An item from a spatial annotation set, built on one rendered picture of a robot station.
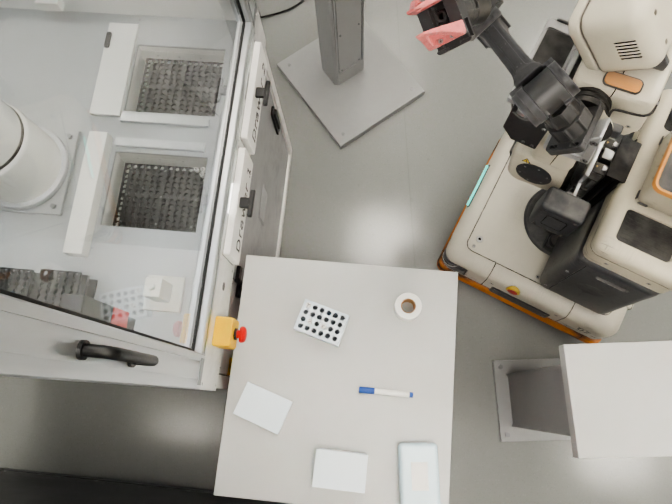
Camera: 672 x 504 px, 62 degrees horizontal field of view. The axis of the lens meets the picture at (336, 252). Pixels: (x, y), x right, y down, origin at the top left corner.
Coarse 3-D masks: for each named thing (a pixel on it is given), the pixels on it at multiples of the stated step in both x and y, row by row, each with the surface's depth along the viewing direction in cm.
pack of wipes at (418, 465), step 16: (400, 448) 137; (416, 448) 136; (432, 448) 136; (400, 464) 136; (416, 464) 135; (432, 464) 135; (400, 480) 135; (416, 480) 135; (432, 480) 134; (400, 496) 135; (416, 496) 134; (432, 496) 134
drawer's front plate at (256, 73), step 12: (252, 60) 152; (264, 60) 159; (252, 72) 151; (252, 84) 150; (264, 84) 162; (252, 96) 149; (252, 108) 149; (252, 120) 151; (252, 132) 152; (252, 144) 153
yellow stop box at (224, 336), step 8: (216, 320) 136; (224, 320) 136; (232, 320) 136; (216, 328) 135; (224, 328) 135; (232, 328) 135; (216, 336) 135; (224, 336) 135; (232, 336) 136; (216, 344) 134; (224, 344) 134; (232, 344) 137
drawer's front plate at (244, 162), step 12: (240, 156) 145; (240, 168) 144; (252, 168) 155; (240, 180) 143; (240, 192) 144; (240, 216) 146; (228, 228) 140; (240, 228) 147; (228, 240) 139; (240, 240) 148; (228, 252) 138; (240, 252) 149
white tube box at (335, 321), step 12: (300, 312) 147; (312, 312) 147; (324, 312) 147; (336, 312) 146; (300, 324) 148; (312, 324) 146; (336, 324) 146; (312, 336) 147; (324, 336) 145; (336, 336) 145
